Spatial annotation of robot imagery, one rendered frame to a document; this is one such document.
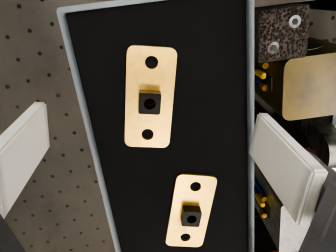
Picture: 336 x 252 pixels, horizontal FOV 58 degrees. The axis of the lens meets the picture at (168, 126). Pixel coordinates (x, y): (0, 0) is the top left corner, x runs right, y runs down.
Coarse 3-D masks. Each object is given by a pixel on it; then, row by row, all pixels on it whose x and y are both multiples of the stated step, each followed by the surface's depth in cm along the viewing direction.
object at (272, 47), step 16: (256, 16) 29; (272, 16) 28; (288, 16) 28; (304, 16) 29; (256, 32) 29; (272, 32) 29; (288, 32) 29; (304, 32) 29; (256, 48) 30; (272, 48) 29; (288, 48) 30; (304, 48) 30
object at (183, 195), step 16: (176, 176) 27; (192, 176) 27; (208, 176) 27; (176, 192) 28; (192, 192) 28; (208, 192) 28; (176, 208) 29; (192, 208) 28; (208, 208) 29; (176, 224) 29; (192, 224) 28; (176, 240) 30; (192, 240) 30
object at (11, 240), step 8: (0, 216) 9; (0, 224) 9; (0, 232) 9; (8, 232) 9; (0, 240) 8; (8, 240) 8; (16, 240) 8; (0, 248) 8; (8, 248) 8; (16, 248) 8
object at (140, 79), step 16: (128, 48) 22; (144, 48) 22; (160, 48) 23; (128, 64) 23; (144, 64) 23; (160, 64) 23; (128, 80) 23; (144, 80) 23; (160, 80) 24; (128, 96) 24; (144, 96) 23; (160, 96) 23; (128, 112) 24; (144, 112) 24; (160, 112) 25; (128, 128) 25; (144, 128) 25; (160, 128) 25; (128, 144) 26; (144, 144) 26; (160, 144) 26
